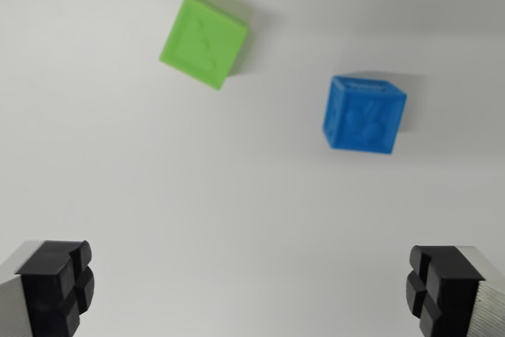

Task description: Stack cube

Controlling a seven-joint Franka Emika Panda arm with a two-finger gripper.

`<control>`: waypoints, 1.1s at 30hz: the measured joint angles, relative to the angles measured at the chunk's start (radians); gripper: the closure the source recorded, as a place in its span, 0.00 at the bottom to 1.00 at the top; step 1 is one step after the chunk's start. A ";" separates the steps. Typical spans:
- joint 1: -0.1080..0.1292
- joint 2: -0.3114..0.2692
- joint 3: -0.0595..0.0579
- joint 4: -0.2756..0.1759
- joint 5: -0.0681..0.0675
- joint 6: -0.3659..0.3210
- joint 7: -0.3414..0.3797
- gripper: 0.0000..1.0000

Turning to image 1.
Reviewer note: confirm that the black-tipped silver gripper left finger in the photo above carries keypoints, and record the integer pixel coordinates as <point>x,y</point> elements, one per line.
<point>43,289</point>

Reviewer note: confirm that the black-tipped silver gripper right finger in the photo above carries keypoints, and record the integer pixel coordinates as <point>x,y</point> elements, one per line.
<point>453,293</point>

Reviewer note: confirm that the green soft toy cube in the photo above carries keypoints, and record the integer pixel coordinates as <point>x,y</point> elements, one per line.
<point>201,41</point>

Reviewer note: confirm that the blue soft toy cube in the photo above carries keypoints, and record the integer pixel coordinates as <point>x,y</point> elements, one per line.
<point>365,116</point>

